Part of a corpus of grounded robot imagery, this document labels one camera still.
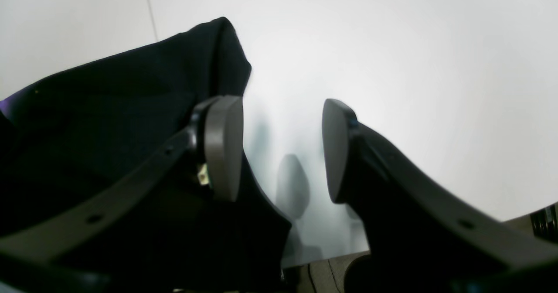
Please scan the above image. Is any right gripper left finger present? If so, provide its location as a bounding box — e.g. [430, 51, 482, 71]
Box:
[1, 95, 244, 264]

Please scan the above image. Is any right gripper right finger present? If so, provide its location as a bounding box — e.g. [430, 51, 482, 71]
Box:
[322, 99, 557, 293]

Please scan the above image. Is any black T-shirt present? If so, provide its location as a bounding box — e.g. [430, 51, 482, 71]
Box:
[0, 17, 291, 293]

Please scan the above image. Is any black keyboard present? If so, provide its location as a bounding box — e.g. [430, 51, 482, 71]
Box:
[530, 204, 558, 244]

